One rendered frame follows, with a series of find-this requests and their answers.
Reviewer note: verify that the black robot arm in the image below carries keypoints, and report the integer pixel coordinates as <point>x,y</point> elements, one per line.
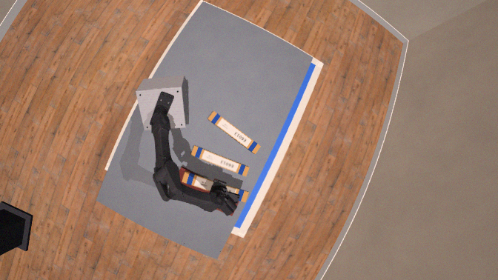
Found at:
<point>166,172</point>

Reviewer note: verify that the white electrode pack with blue and orange bands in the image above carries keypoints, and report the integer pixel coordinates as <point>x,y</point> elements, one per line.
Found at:
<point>220,161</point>

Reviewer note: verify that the white welding electrode pack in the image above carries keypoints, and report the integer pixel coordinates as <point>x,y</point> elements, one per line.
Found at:
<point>234,132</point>

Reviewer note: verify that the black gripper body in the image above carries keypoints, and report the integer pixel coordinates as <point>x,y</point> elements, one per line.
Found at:
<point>216,185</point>

